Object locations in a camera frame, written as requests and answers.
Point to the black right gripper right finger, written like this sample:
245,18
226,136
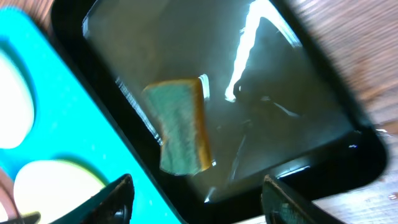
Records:
283,205

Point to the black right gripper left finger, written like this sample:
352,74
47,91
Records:
113,204

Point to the yellow-green rimmed plate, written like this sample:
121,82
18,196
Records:
54,188

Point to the yellow green scrub sponge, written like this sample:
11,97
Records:
179,108

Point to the teal plastic serving tray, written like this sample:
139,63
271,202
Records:
68,126

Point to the white plate with blue rim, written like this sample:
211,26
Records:
17,106

